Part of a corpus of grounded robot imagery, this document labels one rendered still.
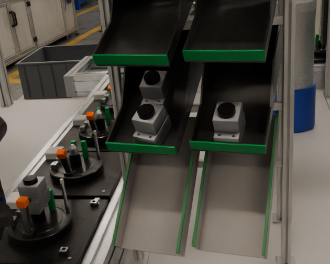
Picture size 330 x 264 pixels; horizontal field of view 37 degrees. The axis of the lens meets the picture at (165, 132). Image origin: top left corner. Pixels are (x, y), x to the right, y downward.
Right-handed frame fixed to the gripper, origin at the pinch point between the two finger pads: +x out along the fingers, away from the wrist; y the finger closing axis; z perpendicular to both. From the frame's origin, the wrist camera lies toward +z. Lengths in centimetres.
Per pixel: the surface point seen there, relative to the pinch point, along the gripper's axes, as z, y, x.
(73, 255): -12.6, 1.5, 11.3
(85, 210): -19.5, -13.2, 11.2
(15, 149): -13, -85, 22
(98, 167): -27.8, -28.2, 9.1
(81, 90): -50, -125, 19
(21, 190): -6.7, -11.1, 0.7
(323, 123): -112, -39, 22
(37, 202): -9.0, -8.2, 2.9
